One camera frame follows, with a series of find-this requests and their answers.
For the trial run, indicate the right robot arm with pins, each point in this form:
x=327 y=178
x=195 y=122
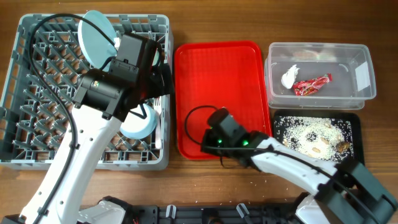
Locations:
x=345 y=192

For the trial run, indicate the grey dishwasher rack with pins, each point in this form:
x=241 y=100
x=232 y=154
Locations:
x=40 y=84

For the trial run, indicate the red snack wrapper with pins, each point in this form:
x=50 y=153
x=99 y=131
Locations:
x=308 y=87

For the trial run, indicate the spilled rice and leftovers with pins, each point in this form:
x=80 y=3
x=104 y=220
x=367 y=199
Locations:
x=329 y=139

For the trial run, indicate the white plastic fork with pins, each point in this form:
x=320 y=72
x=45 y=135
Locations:
x=158 y=109

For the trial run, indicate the red plastic tray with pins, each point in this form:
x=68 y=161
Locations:
x=218 y=74

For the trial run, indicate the black tray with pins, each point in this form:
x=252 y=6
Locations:
x=353 y=118

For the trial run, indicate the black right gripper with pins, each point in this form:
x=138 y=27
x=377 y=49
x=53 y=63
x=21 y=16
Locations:
x=208 y=139

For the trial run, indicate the clear plastic bin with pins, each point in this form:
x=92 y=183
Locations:
x=353 y=78

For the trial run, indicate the light blue plate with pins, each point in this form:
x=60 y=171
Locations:
x=95 y=48

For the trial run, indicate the white tissue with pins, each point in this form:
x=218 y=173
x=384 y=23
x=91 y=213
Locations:
x=288 y=78

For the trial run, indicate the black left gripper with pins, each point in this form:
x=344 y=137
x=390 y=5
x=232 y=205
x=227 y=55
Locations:
x=158 y=88

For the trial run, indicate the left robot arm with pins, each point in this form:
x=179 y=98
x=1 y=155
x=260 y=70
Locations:
x=101 y=104

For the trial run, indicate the green bowl with leftovers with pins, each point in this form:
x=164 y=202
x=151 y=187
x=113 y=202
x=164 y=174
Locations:
x=156 y=59

